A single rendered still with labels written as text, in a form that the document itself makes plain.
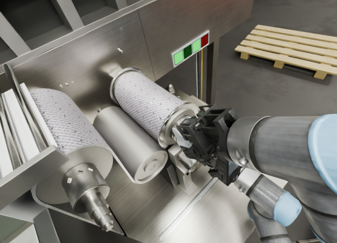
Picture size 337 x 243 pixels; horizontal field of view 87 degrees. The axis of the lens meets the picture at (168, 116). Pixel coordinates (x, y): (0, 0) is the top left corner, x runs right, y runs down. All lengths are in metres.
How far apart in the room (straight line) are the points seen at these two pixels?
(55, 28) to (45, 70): 0.14
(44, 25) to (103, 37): 0.16
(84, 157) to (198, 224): 0.51
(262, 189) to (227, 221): 0.26
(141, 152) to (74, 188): 0.20
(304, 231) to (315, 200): 1.58
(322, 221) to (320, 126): 0.11
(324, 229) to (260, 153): 0.10
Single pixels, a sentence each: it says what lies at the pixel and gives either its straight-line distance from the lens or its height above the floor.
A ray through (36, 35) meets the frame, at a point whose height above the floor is 1.46.
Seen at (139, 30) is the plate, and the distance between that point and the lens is 0.70.
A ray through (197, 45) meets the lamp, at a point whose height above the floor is 1.18.
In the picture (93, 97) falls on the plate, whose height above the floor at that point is 1.24.
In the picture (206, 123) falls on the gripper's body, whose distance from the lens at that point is 0.32.
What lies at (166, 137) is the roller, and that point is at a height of 1.26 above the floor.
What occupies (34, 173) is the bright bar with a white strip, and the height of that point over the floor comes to 1.44.
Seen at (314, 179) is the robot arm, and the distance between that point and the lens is 0.21.
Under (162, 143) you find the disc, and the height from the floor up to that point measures 1.24.
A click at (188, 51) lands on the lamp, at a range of 0.90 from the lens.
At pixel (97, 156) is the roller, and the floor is 1.35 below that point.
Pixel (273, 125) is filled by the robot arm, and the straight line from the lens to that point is 0.23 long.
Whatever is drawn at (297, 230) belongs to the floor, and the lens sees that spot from 1.80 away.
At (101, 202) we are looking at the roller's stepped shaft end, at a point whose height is 1.35.
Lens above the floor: 1.65
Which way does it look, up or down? 50 degrees down
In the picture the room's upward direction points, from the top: 13 degrees counter-clockwise
